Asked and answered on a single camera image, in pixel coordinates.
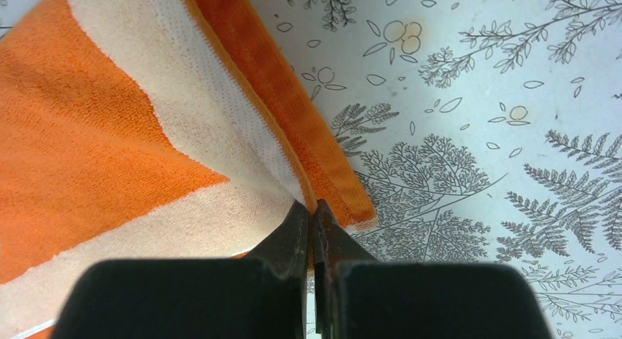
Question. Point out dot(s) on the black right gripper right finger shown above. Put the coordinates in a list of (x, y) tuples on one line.
[(358, 296)]

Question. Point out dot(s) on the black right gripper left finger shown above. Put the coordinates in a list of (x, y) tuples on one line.
[(261, 295)]

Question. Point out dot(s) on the orange and cream towel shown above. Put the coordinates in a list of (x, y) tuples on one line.
[(150, 128)]

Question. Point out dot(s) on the floral patterned table mat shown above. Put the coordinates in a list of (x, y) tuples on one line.
[(483, 131)]

